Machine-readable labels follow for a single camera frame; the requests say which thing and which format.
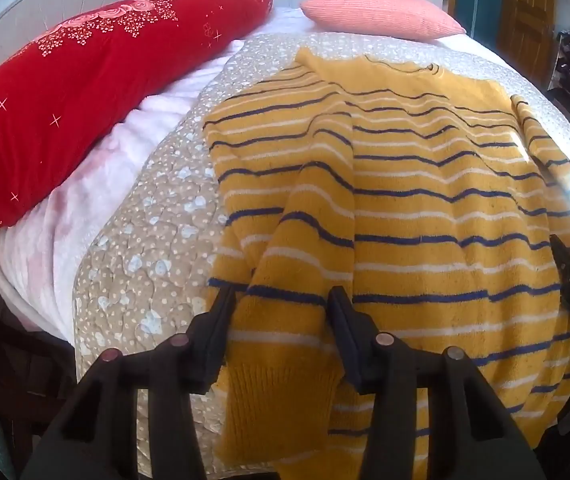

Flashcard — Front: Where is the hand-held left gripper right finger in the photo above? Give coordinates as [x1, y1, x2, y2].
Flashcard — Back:
[327, 287, 546, 480]

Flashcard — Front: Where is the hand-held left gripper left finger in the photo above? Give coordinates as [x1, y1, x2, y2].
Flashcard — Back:
[20, 287, 237, 480]

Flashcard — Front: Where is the yellow striped sweater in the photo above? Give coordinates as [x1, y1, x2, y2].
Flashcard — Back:
[202, 47, 570, 480]

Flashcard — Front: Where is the beige dotted quilt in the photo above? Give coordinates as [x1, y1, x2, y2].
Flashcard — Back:
[72, 32, 570, 476]

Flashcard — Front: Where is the pale pink fleece blanket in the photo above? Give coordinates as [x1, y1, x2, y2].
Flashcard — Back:
[0, 7, 316, 341]

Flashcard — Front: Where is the dark wooden chair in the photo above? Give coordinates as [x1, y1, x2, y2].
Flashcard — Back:
[0, 245, 96, 461]

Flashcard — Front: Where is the brown wooden door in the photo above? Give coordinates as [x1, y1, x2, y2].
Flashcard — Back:
[497, 0, 558, 77]

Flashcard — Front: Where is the red floral long pillow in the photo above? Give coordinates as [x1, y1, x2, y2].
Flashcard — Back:
[0, 0, 274, 238]

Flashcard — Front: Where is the pink ribbed pillow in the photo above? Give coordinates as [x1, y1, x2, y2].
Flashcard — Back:
[301, 0, 466, 42]

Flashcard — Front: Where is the white arched headboard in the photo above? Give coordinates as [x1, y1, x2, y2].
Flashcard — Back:
[0, 0, 130, 93]

